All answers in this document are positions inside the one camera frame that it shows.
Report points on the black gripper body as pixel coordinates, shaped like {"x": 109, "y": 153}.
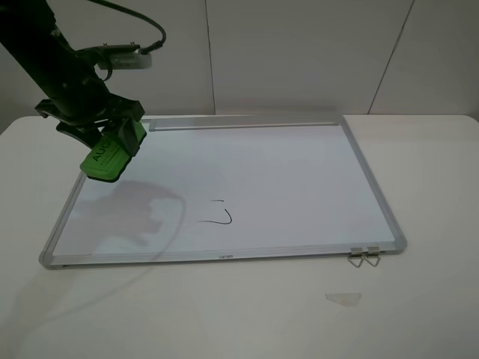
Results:
{"x": 76, "y": 89}

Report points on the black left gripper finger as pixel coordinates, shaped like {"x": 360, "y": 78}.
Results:
{"x": 129, "y": 133}

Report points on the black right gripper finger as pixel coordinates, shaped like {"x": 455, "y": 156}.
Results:
{"x": 88, "y": 137}

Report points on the green whiteboard eraser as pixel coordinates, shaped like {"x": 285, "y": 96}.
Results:
{"x": 107, "y": 160}

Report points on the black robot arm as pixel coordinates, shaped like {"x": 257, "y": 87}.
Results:
{"x": 28, "y": 32}

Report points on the aluminium pen tray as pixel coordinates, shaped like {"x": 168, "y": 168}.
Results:
{"x": 239, "y": 122}

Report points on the left metal hanging clip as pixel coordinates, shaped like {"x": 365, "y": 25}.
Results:
{"x": 356, "y": 257}

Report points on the metal hanging clip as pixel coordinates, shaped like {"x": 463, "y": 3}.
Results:
{"x": 373, "y": 256}
{"x": 356, "y": 257}

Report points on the right metal hanging clip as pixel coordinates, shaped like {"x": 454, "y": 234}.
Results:
{"x": 373, "y": 256}

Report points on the clear tape piece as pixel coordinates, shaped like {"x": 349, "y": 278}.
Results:
{"x": 344, "y": 299}

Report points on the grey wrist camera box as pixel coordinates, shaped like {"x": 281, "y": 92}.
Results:
{"x": 123, "y": 57}

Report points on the white whiteboard with aluminium frame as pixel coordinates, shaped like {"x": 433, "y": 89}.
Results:
{"x": 228, "y": 194}

